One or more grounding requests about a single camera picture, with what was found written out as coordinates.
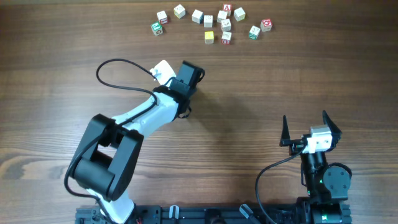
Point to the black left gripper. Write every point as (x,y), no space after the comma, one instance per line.
(193,76)

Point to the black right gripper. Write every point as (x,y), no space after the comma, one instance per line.
(297,144)

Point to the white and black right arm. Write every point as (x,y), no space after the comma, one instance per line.
(327,184)

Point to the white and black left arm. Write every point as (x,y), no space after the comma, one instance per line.
(106,157)

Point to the red bottomed wooden block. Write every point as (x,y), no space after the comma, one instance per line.
(226,38)

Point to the green letter wooden block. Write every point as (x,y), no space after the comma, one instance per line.
(156,28)

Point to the plain picture wooden block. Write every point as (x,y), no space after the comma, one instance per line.
(208,21)

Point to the blue sided wooden block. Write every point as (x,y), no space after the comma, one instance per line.
(197,16)

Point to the red sided wooden block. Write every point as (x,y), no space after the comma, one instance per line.
(162,17)

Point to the yellow edged wooden block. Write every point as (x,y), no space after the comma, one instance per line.
(179,11)

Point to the plain wooden block centre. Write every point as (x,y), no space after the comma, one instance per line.
(222,15)

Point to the red letter A block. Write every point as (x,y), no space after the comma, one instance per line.
(227,7)

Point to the green sided wooden block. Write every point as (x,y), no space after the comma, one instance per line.
(254,32)

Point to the plain wooden block right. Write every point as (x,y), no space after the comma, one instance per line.
(239,14)

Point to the red letter O block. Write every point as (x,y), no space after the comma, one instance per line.
(266,25)

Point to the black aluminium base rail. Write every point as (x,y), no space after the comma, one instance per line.
(284,213)

